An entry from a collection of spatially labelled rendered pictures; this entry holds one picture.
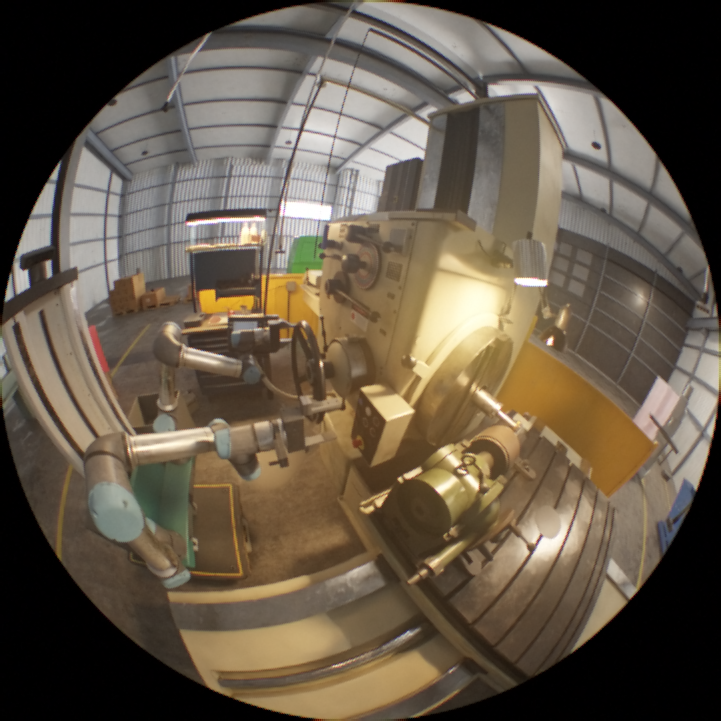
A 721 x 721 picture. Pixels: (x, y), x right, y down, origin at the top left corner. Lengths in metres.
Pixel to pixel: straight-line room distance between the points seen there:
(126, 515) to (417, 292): 0.82
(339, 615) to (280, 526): 0.99
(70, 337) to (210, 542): 1.28
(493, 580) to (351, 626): 0.56
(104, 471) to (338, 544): 1.56
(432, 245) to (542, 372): 2.54
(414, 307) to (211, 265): 2.29
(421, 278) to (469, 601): 1.02
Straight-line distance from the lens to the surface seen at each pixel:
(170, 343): 0.89
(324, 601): 1.02
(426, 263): 0.57
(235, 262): 2.53
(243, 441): 0.53
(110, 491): 0.49
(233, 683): 1.27
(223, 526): 1.58
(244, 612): 1.07
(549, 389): 2.96
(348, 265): 0.72
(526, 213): 1.22
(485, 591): 0.93
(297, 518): 1.83
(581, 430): 3.06
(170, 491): 1.20
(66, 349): 0.92
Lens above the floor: 1.75
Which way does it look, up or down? 30 degrees down
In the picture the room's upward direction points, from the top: 10 degrees clockwise
